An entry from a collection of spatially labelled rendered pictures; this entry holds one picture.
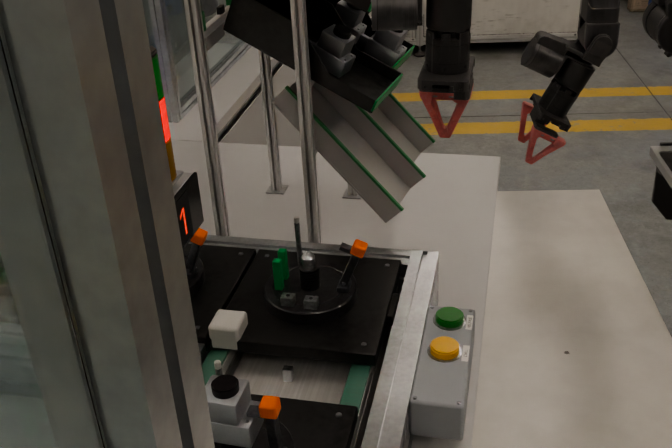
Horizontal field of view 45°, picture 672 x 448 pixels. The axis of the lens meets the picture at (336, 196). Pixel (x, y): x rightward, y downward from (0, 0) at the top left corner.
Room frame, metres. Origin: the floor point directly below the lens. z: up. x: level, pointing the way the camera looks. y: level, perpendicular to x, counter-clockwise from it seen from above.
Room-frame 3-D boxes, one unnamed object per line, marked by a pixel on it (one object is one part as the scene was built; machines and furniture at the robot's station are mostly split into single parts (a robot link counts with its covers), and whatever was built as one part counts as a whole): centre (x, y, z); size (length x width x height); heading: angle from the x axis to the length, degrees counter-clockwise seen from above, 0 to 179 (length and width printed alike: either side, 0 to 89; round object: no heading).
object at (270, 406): (0.68, 0.09, 1.04); 0.04 x 0.02 x 0.08; 76
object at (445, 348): (0.88, -0.14, 0.96); 0.04 x 0.04 x 0.02
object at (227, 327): (1.01, 0.05, 1.01); 0.24 x 0.24 x 0.13; 76
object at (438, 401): (0.88, -0.14, 0.93); 0.21 x 0.07 x 0.06; 166
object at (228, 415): (0.69, 0.14, 1.06); 0.08 x 0.04 x 0.07; 74
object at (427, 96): (1.03, -0.16, 1.27); 0.07 x 0.07 x 0.09; 75
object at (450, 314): (0.95, -0.15, 0.96); 0.04 x 0.04 x 0.02
